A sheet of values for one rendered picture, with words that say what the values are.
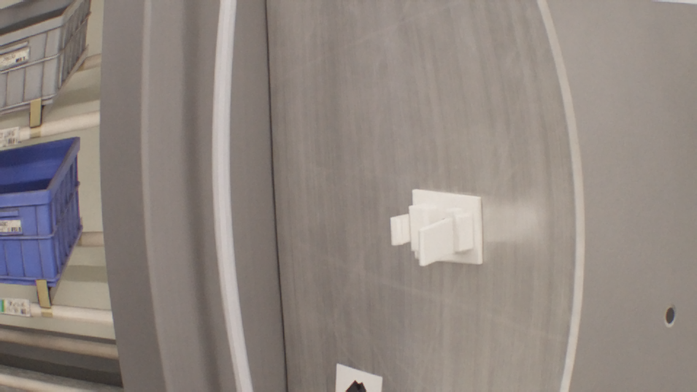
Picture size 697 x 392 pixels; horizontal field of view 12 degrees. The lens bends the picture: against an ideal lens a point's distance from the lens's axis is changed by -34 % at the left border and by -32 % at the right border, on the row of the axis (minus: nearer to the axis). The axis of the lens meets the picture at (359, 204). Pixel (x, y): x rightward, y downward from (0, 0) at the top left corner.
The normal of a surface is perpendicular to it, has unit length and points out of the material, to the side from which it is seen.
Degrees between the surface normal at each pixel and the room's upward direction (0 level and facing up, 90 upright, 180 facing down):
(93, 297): 90
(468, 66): 90
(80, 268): 90
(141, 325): 90
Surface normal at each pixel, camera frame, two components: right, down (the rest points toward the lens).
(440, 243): 0.88, 0.03
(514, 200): -0.71, 0.15
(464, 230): 0.70, 0.07
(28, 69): -0.08, 0.23
